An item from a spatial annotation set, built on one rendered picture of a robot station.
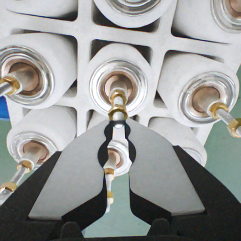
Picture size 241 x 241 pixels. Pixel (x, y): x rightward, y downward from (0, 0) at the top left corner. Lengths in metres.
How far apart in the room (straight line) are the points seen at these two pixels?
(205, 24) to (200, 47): 0.08
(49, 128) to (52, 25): 0.15
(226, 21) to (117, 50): 0.12
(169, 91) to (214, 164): 0.52
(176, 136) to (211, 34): 0.15
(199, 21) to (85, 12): 0.15
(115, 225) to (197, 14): 0.88
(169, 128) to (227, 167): 0.48
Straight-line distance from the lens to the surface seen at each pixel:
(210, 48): 0.32
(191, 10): 0.25
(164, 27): 0.29
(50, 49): 0.24
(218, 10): 0.23
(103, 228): 0.97
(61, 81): 0.24
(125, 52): 0.22
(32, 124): 0.28
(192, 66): 0.24
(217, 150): 0.68
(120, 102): 0.17
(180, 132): 0.30
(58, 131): 0.28
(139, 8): 0.21
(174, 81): 0.24
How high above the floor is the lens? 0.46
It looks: 61 degrees down
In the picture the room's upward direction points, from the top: 179 degrees clockwise
